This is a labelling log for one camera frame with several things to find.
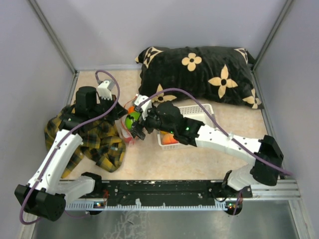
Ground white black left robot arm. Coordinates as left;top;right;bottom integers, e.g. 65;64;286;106
14;85;127;222

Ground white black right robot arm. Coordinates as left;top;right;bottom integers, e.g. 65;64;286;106
130;101;283;197

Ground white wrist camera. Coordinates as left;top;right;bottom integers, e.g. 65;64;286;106
133;94;152;120
97;80;115;101

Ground orange peach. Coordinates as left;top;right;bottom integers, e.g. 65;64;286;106
161;133;179;145

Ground clear zip bag orange zipper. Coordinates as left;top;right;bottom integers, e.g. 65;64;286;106
119;95;138;145

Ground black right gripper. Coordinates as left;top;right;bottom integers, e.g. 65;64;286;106
129;107;175;140

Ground white perforated plastic basket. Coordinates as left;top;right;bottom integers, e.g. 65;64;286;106
157;105;215;150

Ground yellow black plaid shirt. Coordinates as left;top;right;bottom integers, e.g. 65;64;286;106
44;104;127;179

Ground green striped toy melon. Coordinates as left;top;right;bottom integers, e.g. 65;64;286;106
125;112;141;130

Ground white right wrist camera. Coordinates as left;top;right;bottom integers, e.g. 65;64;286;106
133;94;152;120

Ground black floral plush pillow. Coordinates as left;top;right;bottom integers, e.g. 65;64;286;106
135;46;264;110

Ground red apple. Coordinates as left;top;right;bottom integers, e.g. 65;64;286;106
123;132;135;143

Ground orange tangerine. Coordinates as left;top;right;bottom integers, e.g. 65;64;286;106
128;106;135;114

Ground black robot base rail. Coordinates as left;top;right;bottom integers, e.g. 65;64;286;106
81;180;238;206

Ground aluminium frame rail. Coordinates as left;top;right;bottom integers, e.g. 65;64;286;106
39;180;302;212

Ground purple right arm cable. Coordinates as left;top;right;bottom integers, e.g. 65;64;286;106
134;88;294;176

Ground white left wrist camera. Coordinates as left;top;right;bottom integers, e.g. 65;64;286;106
97;80;115;101

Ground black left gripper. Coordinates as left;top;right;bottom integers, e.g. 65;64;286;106
89;94;128;121

